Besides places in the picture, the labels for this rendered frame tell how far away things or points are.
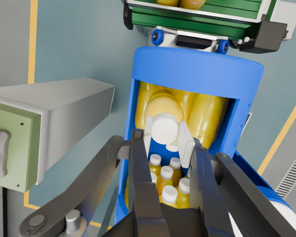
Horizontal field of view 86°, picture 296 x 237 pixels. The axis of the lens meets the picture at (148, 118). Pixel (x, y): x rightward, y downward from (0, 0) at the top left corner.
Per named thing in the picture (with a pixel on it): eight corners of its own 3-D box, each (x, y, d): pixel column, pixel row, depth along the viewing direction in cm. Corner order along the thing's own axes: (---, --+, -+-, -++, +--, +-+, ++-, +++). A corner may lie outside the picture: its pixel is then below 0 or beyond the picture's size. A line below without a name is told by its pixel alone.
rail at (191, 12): (128, 6, 48) (127, 2, 45) (129, 3, 47) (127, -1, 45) (261, 27, 47) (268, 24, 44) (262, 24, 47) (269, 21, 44)
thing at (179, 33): (172, 47, 52) (175, 40, 40) (173, 39, 51) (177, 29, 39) (202, 51, 52) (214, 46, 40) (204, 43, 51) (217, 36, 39)
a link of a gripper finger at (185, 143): (188, 141, 15) (195, 143, 15) (180, 120, 22) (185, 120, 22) (181, 167, 16) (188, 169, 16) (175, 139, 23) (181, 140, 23)
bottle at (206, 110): (229, 87, 39) (208, 153, 45) (200, 82, 42) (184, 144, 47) (229, 88, 33) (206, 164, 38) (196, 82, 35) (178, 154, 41)
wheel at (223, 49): (215, 54, 48) (222, 54, 46) (220, 37, 46) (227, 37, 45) (220, 56, 51) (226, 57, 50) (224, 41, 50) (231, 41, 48)
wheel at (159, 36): (157, 44, 47) (162, 45, 48) (160, 27, 45) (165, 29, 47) (149, 44, 50) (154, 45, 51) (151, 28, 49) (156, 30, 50)
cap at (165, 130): (183, 127, 23) (184, 131, 21) (163, 143, 24) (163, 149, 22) (165, 108, 23) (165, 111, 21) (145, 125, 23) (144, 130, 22)
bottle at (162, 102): (181, 103, 41) (198, 128, 23) (161, 121, 42) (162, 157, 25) (163, 83, 40) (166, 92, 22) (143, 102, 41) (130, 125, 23)
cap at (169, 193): (170, 190, 44) (172, 184, 44) (179, 200, 41) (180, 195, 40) (159, 193, 42) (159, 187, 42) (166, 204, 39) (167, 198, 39)
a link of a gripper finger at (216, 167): (197, 158, 14) (230, 164, 14) (188, 136, 19) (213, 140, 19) (193, 172, 14) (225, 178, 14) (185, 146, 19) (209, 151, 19)
